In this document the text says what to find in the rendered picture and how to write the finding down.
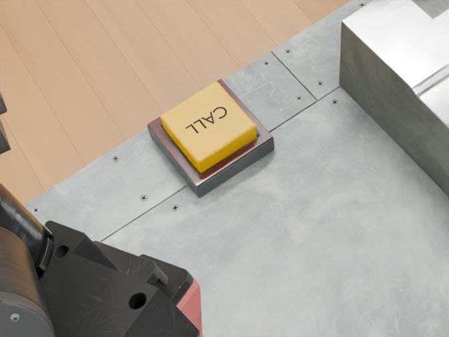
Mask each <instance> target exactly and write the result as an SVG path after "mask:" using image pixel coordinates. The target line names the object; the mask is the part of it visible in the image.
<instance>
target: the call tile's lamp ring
mask: <svg viewBox="0 0 449 337"><path fill-rule="evenodd" d="M217 82H218V83H219V84H220V85H221V86H222V87H223V88H224V89H225V91H226V92H227V93H228V94H229V95H230V97H231V98H232V99H233V100H234V101H235V102H236V103H237V104H238V105H239V106H240V108H241V109H242V110H243V111H244V112H245V114H246V115H247V116H248V117H249V118H250V119H251V120H252V121H253V122H254V123H255V125H256V129H257V132H258V133H259V134H260V135H261V136H260V137H259V138H258V139H256V140H254V141H253V142H252V143H250V144H248V145H246V146H245V147H244V148H242V149H240V150H239V151H237V152H236V153H234V154H233V155H231V156H230V157H228V158H226V159H225V160H223V161H222V162H220V163H219V164H217V165H216V166H214V167H212V168H211V169H210V170H208V171H206V172H205V173H204V174H202V175H200V176H198V175H197V173H196V172H195V171H194V169H193V168H192V167H191V166H190V165H189V163H188V162H187V161H186V159H185V158H184V157H183V156H182V155H181V153H180V152H179V151H178V149H177V148H176V147H175V146H174V145H173V143H172V142H171V141H170V139H169V138H168V137H167V135H165V133H164V132H163V131H162V129H161V128H160V127H159V125H160V124H161V123H162V122H161V119H160V117H158V118H157V119H155V120H153V121H151V122H150V123H149V124H148V125H149V127H150V128H151V129H152V131H153V132H154V133H155V135H156V136H157V137H158V138H159V140H160V141H161V142H162V144H163V145H164V146H165V147H166V148H167V150H168V151H169V153H170V154H171V155H172V156H173V157H174V159H175V160H176V161H177V163H178V164H179V165H180V166H181V167H182V169H183V170H184V171H185V173H186V174H187V175H188V176H189V177H190V179H191V180H192V181H193V183H194V184H195V185H196V186H197V187H198V186H199V185H201V184H203V183H204V182H206V181H207V180H209V179H210V178H212V177H213V176H215V175H216V174H218V173H219V172H221V171H223V170H224V169H226V168H227V167H228V166H230V165H232V164H233V163H235V162H236V161H238V160H239V159H241V158H242V157H244V156H245V155H247V154H248V153H250V152H252V151H253V150H254V149H256V148H258V147H259V146H261V145H262V144H264V143H266V142H267V141H268V140H270V139H272V136H271V135H270V134H269V132H268V131H267V130H266V129H265V128H264V126H263V125H262V124H261V123H260V122H259V121H258V120H257V119H256V118H255V117H254V115H253V114H252V113H251V112H250V111H249V109H248V108H247V107H246V106H245V105H244V104H243V103H242V102H241V101H240V100H239V98H238V97H237V96H236V95H235V94H234V93H233V91H232V90H231V89H230V88H229V87H228V86H227V85H226V84H225V83H224V82H223V80H222V79H219V80H218V81H217Z"/></svg>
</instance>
